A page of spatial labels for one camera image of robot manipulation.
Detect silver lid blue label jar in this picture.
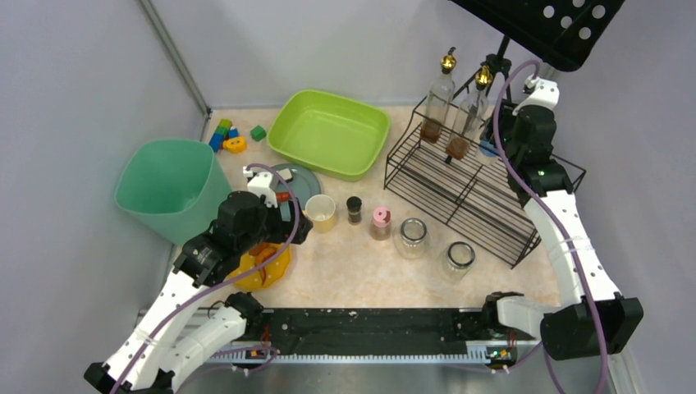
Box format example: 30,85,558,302
476,140,499,165

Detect gold top oil bottle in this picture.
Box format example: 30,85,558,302
420,47,457,144
445,64,493,164

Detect glass jar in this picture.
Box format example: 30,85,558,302
437,241,476,282
392,218,428,259

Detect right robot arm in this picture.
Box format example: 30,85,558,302
495,101,643,360

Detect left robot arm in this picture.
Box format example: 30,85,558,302
84,191,313,393

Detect brown food scraps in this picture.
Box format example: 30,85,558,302
249,243,277,267

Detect red chili on grey plate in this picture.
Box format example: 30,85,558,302
275,191,291,204

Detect yellow scalloped plate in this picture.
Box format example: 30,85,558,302
226,244,292,292

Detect yellow and white mug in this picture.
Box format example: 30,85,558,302
305,195,337,233

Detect grey-blue plate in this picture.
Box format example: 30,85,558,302
272,163,323,208

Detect black tripod stand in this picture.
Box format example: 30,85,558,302
453,35,512,99

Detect orange toy piece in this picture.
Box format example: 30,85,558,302
222,136,248,153

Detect black lid spice jar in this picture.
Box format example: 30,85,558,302
346,196,362,225

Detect green toy cube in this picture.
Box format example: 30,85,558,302
250,125,267,142

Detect teal trash bin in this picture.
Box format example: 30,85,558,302
114,139,232,245

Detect stacked toy blocks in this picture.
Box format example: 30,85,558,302
208,118,239,153

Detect black perforated tray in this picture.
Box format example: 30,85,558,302
456,0,625,72

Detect pink lid spice jar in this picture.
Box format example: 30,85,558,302
370,206,392,241

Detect green plastic basin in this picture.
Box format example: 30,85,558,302
266,89,391,182

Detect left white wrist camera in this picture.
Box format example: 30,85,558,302
242,169,279,208

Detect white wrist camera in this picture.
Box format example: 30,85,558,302
242,169,279,208
512,75,560,116

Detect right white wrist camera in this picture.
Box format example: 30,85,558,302
512,75,560,116

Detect black wire rack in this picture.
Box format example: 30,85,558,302
383,93,587,270

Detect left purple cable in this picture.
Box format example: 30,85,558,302
108,163,302,394

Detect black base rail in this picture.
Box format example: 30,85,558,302
209,308,537,366

